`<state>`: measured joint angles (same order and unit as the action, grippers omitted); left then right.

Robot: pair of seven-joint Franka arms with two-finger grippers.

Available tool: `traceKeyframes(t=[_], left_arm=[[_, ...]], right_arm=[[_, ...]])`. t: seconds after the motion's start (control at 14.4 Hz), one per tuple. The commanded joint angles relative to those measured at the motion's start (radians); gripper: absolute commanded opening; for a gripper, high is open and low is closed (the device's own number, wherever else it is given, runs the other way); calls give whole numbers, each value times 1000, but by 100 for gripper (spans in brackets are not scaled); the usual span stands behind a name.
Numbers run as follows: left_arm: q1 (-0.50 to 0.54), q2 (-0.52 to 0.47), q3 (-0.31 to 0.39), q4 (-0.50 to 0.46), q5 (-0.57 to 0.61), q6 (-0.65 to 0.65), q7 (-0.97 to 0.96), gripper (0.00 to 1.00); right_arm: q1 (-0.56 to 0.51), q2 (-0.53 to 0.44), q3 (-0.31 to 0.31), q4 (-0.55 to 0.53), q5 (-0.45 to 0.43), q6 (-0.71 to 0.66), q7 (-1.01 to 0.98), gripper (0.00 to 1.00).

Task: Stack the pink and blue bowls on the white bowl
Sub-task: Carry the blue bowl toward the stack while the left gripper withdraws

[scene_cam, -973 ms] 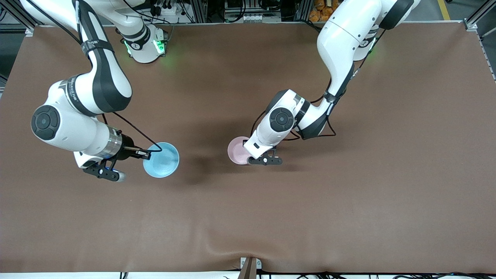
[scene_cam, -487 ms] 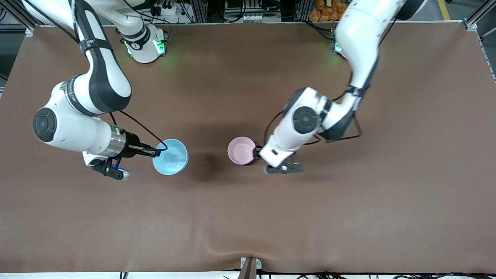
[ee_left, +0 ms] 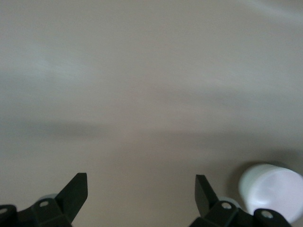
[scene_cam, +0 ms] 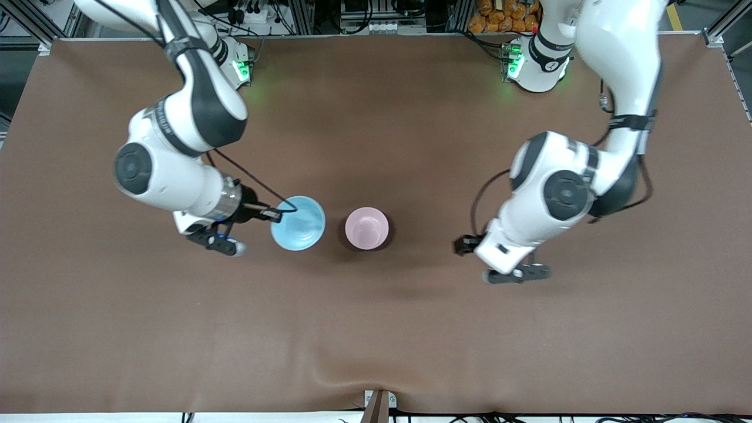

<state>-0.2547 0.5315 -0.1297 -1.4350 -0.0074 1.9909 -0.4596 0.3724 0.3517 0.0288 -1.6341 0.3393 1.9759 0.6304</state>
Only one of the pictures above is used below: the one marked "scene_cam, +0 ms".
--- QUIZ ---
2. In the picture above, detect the light blue bowl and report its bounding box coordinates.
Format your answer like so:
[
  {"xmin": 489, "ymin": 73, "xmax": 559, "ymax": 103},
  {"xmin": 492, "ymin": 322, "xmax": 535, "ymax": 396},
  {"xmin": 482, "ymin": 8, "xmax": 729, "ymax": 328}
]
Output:
[{"xmin": 270, "ymin": 196, "xmax": 326, "ymax": 251}]

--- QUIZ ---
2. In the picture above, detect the white power strip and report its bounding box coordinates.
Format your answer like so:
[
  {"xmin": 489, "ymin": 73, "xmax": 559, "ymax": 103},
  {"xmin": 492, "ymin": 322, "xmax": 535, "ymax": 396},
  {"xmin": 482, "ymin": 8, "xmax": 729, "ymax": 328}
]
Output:
[{"xmin": 231, "ymin": 5, "xmax": 269, "ymax": 25}]

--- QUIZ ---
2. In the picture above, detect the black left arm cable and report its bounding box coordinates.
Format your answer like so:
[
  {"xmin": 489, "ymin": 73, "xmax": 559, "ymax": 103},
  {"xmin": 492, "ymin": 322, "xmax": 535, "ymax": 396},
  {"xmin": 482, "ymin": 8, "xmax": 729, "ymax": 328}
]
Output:
[{"xmin": 469, "ymin": 79, "xmax": 654, "ymax": 237}]

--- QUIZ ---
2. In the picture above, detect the black base cable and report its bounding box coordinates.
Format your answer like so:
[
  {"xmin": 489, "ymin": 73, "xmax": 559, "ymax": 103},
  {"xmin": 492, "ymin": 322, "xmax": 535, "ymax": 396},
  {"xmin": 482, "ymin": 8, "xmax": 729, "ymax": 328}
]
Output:
[{"xmin": 458, "ymin": 29, "xmax": 507, "ymax": 63}]

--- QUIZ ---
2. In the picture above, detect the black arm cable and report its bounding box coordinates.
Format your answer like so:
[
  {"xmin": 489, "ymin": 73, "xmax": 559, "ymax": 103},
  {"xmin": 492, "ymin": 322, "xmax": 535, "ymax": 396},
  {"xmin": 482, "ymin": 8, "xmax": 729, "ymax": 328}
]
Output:
[
  {"xmin": 94, "ymin": 0, "xmax": 298, "ymax": 213},
  {"xmin": 469, "ymin": 79, "xmax": 654, "ymax": 237}
]

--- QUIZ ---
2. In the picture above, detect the grey metal bracket plate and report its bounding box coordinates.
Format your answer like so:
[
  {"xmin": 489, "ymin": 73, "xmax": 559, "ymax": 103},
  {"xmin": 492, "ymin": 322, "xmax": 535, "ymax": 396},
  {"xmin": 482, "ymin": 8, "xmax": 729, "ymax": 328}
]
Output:
[{"xmin": 364, "ymin": 389, "xmax": 398, "ymax": 409}]

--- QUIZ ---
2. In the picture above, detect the pink bowl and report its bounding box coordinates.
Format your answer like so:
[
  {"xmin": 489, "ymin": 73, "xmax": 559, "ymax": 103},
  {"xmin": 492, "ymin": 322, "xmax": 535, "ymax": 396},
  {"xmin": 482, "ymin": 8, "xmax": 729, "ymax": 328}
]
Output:
[{"xmin": 345, "ymin": 207, "xmax": 390, "ymax": 251}]

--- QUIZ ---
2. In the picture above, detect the aluminium frame profile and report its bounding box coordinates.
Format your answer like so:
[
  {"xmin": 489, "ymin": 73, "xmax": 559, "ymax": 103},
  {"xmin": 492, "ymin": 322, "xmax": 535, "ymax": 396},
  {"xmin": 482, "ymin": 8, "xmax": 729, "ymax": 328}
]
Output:
[
  {"xmin": 0, "ymin": 0, "xmax": 84, "ymax": 46},
  {"xmin": 289, "ymin": 0, "xmax": 317, "ymax": 35},
  {"xmin": 446, "ymin": 0, "xmax": 472, "ymax": 33},
  {"xmin": 702, "ymin": 0, "xmax": 752, "ymax": 59}
]

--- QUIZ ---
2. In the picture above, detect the brown table cloth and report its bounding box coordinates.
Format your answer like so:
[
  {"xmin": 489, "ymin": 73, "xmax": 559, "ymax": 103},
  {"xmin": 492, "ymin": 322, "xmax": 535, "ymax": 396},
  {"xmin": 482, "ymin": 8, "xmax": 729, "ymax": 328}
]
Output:
[{"xmin": 0, "ymin": 34, "xmax": 752, "ymax": 415}]

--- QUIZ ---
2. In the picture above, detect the grey electronics box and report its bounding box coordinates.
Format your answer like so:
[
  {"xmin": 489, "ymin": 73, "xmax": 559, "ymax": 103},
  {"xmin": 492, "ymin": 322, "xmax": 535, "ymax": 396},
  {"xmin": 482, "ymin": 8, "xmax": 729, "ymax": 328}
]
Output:
[{"xmin": 341, "ymin": 0, "xmax": 427, "ymax": 35}]

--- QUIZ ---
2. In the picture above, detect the brown support bar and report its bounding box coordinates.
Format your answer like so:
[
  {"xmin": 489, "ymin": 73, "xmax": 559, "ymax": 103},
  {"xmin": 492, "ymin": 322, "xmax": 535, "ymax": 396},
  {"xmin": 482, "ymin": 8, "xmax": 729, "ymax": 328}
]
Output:
[{"xmin": 360, "ymin": 391, "xmax": 390, "ymax": 423}]

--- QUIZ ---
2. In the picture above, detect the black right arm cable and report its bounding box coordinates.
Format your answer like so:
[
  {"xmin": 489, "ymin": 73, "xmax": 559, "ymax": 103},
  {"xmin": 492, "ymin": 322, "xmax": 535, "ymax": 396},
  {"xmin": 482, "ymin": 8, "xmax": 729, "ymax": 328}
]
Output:
[{"xmin": 94, "ymin": 0, "xmax": 298, "ymax": 213}]

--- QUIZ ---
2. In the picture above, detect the bag of orange items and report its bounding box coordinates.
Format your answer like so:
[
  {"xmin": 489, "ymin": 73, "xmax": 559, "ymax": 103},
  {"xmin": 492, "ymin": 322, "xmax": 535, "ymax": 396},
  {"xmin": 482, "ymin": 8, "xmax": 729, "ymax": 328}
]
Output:
[{"xmin": 468, "ymin": 0, "xmax": 541, "ymax": 34}]

